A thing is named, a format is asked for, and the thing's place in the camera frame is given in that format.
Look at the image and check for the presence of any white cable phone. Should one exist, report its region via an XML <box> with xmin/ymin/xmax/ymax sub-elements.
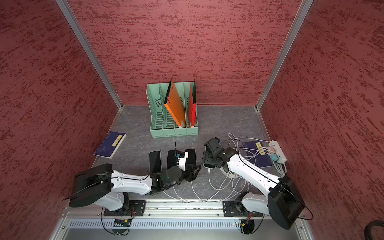
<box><xmin>163</xmin><ymin>191</ymin><xmax>199</xmax><ymax>203</ymax></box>
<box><xmin>190</xmin><ymin>181</ymin><xmax>229</xmax><ymax>202</ymax></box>
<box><xmin>173</xmin><ymin>183</ymin><xmax>209</xmax><ymax>202</ymax></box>
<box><xmin>207</xmin><ymin>167</ymin><xmax>241</xmax><ymax>193</ymax></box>

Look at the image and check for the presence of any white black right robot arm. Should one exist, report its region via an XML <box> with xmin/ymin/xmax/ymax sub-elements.
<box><xmin>203</xmin><ymin>138</ymin><xmax>314</xmax><ymax>230</ymax></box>

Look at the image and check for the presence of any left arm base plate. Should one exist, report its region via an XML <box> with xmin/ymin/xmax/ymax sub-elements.
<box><xmin>103</xmin><ymin>200</ymin><xmax>147</xmax><ymax>218</ymax></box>

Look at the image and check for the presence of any purple notebook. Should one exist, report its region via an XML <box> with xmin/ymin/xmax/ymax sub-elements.
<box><xmin>94</xmin><ymin>132</ymin><xmax>127</xmax><ymax>159</ymax></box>
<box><xmin>241</xmin><ymin>141</ymin><xmax>273</xmax><ymax>168</ymax></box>

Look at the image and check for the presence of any purple notebook right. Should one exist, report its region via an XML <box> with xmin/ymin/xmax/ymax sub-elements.
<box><xmin>241</xmin><ymin>141</ymin><xmax>273</xmax><ymax>168</ymax></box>

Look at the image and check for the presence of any green plastic file organizer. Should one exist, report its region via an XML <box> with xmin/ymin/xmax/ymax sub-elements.
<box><xmin>146</xmin><ymin>82</ymin><xmax>199</xmax><ymax>138</ymax></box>

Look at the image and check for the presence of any purple notebook left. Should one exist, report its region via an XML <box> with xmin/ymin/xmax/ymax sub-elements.
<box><xmin>94</xmin><ymin>132</ymin><xmax>127</xmax><ymax>159</ymax></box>

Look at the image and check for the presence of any white power strip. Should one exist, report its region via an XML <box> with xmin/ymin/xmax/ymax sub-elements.
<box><xmin>269</xmin><ymin>141</ymin><xmax>287</xmax><ymax>164</ymax></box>

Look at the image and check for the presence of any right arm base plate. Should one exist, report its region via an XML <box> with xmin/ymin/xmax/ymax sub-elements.
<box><xmin>222</xmin><ymin>201</ymin><xmax>264</xmax><ymax>218</ymax></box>

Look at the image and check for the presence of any orange folder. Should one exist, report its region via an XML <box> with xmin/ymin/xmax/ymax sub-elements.
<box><xmin>164</xmin><ymin>80</ymin><xmax>186</xmax><ymax>128</ymax></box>

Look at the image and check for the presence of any aluminium front rail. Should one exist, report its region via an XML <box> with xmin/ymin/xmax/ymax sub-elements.
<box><xmin>61</xmin><ymin>198</ymin><xmax>301</xmax><ymax>220</ymax></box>

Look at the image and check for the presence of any red folder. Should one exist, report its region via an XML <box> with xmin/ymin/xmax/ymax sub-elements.
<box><xmin>188</xmin><ymin>82</ymin><xmax>197</xmax><ymax>128</ymax></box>

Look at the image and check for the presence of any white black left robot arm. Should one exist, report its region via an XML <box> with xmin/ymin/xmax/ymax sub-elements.
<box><xmin>65</xmin><ymin>164</ymin><xmax>201</xmax><ymax>212</ymax></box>

